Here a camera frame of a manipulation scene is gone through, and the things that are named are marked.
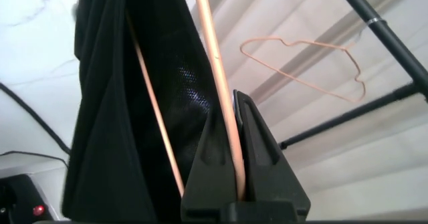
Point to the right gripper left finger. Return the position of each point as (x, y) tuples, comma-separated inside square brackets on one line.
[(207, 190)]

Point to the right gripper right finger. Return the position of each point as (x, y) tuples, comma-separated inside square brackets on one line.
[(274, 190)]

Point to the pink clothes hanger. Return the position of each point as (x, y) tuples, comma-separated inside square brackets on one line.
[(301, 80), (217, 67)]

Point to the black garment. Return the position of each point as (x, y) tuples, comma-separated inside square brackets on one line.
[(107, 133)]

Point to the black clothes rack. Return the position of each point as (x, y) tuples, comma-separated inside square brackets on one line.
[(394, 43)]

